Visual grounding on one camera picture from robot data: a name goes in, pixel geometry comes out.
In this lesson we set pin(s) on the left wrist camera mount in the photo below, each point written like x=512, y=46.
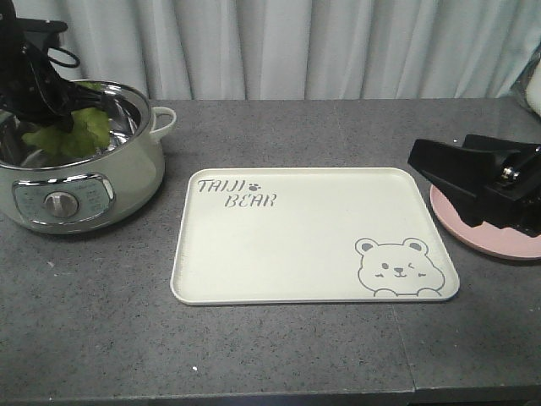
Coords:
x=44, y=34

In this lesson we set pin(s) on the white pleated curtain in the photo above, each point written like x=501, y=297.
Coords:
x=295, y=50

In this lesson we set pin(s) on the green lettuce leaf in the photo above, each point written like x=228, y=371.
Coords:
x=90, y=133

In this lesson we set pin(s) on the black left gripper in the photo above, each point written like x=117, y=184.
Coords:
x=32, y=90

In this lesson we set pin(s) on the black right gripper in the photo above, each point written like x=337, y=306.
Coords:
x=485, y=179

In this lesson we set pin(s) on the pale green electric pot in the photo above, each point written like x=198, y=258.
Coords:
x=77, y=195

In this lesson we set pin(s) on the pink round plate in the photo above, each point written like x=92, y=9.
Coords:
x=506, y=243

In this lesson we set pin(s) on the cream bear serving tray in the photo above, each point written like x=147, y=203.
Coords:
x=299, y=235

